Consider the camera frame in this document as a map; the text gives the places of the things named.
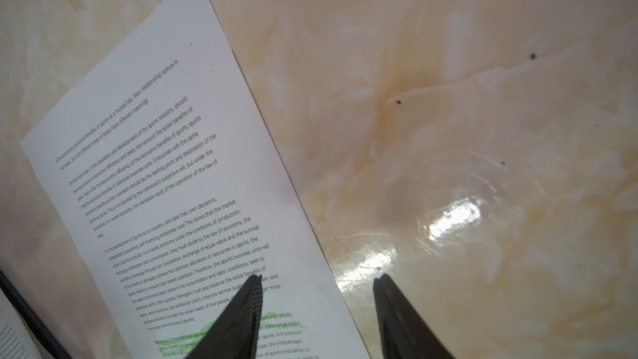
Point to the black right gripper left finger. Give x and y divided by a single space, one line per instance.
235 333

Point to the teal folder with black inside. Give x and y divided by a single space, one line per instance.
35 325

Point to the printed paper sheet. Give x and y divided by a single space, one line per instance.
15 340
165 176

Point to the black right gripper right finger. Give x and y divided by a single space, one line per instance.
403 333

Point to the printed paper sheet bottom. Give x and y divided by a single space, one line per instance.
165 176

